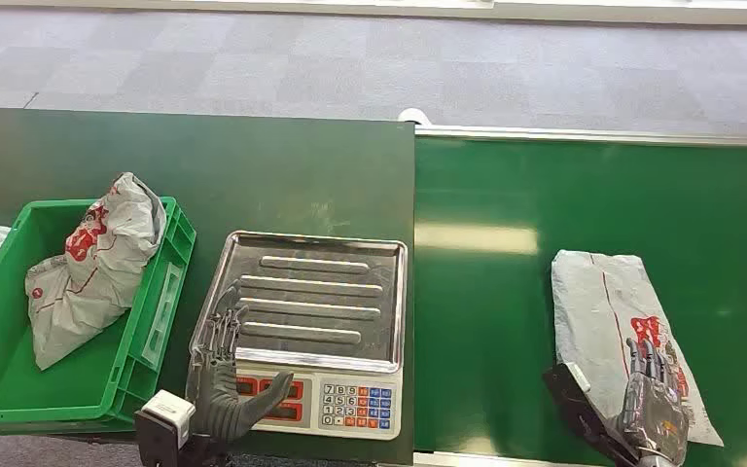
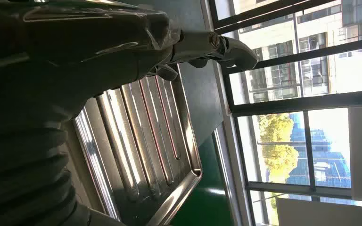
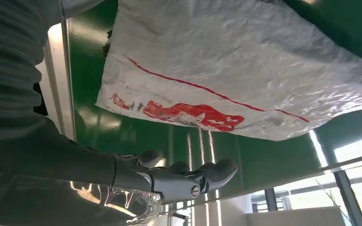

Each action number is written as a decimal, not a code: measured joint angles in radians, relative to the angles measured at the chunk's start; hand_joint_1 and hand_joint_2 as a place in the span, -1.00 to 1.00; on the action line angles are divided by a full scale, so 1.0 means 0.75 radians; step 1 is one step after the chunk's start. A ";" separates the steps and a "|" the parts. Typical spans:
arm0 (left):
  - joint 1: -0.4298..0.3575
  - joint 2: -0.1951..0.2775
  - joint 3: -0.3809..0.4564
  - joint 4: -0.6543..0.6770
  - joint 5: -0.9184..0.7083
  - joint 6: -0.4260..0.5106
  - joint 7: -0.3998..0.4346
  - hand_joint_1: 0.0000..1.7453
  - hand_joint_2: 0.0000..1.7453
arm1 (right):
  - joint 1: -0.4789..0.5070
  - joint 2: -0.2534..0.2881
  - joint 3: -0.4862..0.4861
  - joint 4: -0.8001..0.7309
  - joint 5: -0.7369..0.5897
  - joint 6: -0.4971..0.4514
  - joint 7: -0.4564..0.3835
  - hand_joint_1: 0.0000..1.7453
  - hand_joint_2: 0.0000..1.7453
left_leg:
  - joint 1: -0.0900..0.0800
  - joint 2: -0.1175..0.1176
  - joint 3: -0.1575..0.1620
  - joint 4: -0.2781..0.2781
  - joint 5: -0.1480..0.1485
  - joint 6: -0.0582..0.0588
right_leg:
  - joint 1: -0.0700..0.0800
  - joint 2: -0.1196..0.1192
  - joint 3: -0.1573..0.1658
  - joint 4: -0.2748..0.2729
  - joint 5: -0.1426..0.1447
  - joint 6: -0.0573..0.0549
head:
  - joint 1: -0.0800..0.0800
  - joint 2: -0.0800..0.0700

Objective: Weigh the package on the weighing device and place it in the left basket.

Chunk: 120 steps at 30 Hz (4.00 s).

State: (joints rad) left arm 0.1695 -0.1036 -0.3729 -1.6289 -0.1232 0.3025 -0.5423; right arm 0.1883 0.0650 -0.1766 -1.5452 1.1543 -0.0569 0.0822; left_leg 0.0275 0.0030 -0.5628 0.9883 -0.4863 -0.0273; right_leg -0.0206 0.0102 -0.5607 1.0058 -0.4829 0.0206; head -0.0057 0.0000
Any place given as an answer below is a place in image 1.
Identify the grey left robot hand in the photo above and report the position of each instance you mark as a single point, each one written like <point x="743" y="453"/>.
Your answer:
<point x="215" y="399"/>

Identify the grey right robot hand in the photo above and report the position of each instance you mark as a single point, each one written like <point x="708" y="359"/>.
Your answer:
<point x="657" y="412"/>

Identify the grey red-print mail bag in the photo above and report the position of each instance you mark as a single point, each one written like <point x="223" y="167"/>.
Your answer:
<point x="605" y="309"/>
<point x="90" y="283"/>

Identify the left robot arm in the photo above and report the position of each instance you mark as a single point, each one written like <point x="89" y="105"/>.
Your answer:
<point x="209" y="455"/>

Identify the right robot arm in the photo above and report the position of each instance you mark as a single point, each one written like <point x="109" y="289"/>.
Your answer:
<point x="654" y="463"/>

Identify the white electronic weighing scale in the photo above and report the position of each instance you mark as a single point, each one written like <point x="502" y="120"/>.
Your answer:
<point x="348" y="406"/>

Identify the steel weighing pan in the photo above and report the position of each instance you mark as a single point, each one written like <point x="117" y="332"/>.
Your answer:
<point x="322" y="303"/>

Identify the green plastic basket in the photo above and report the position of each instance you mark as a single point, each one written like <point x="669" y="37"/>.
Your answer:
<point x="0" y="387"/>

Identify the crumpled grey red-print mail bag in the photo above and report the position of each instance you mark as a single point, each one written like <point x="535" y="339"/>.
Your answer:
<point x="90" y="283"/>

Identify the green conveyor belt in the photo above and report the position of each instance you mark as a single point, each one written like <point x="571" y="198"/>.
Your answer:
<point x="489" y="309"/>

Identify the white conveyor roller end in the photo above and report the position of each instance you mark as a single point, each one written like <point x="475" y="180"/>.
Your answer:
<point x="414" y="116"/>

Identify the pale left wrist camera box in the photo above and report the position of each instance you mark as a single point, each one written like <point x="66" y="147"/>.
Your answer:
<point x="167" y="412"/>

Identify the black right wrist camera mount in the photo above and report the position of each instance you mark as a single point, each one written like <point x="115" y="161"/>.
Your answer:
<point x="579" y="412"/>

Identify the silver conveyor side rail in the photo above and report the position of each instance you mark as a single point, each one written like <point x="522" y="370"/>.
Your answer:
<point x="605" y="136"/>
<point x="476" y="460"/>

